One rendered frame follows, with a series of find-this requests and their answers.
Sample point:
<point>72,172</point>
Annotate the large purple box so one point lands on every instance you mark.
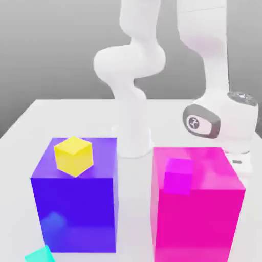
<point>77,208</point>

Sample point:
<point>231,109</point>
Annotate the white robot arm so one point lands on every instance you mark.
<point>131,65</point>

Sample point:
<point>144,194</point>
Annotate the small turquoise cube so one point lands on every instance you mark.
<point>41,255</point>

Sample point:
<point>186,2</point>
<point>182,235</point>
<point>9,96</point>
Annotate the large magenta box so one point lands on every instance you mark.
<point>204,221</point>

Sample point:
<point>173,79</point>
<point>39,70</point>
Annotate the small yellow cube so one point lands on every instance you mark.
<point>71,159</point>

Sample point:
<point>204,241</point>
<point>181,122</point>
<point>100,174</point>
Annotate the small magenta cube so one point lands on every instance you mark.
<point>178,180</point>

